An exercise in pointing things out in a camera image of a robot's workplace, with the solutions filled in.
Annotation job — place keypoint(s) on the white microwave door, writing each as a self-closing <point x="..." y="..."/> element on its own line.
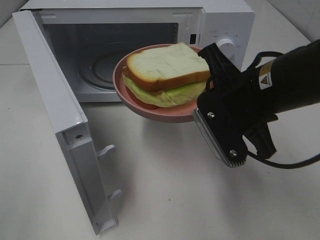
<point x="70" y="124"/>

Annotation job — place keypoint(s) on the black grey right wrist camera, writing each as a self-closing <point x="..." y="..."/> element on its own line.
<point x="220" y="134"/>

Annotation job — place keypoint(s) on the pink round plate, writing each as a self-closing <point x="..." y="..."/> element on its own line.
<point x="177" y="114"/>

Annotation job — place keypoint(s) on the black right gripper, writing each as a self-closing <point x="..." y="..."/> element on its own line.
<point x="235" y="91"/>

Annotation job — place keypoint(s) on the glass microwave turntable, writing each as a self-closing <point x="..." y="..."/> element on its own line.
<point x="97" y="70"/>

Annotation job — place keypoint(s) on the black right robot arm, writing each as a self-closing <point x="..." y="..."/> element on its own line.
<point x="286" y="81"/>

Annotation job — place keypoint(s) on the white microwave oven body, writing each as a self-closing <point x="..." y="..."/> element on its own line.
<point x="79" y="28"/>

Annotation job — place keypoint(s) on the toast sandwich with lettuce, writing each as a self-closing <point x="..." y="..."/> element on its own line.
<point x="166" y="76"/>

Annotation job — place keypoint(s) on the white upper microwave knob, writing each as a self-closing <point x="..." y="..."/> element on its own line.
<point x="227" y="46"/>

